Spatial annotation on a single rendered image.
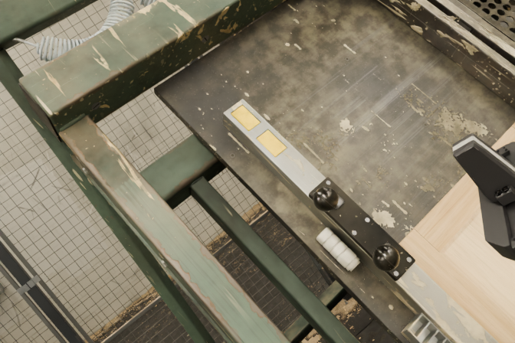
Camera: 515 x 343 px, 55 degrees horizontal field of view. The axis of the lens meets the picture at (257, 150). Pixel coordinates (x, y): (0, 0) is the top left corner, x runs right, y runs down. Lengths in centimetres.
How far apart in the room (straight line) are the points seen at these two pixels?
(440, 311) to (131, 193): 53
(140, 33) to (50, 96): 20
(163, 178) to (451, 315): 54
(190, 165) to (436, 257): 47
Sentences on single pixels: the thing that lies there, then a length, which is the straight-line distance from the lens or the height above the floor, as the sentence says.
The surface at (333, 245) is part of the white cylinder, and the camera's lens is 85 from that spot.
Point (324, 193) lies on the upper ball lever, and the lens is 73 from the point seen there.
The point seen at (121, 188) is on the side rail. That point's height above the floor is 171.
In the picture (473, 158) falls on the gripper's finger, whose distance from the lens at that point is 44.
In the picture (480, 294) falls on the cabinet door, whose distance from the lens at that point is 93.
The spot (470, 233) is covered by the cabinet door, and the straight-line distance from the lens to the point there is 96.
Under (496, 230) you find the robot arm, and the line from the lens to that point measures 45.
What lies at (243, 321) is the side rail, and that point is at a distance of 78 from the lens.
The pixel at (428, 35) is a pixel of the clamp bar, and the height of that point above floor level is 159.
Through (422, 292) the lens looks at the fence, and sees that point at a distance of 86.
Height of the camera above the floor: 182
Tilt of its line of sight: 13 degrees down
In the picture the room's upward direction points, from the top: 33 degrees counter-clockwise
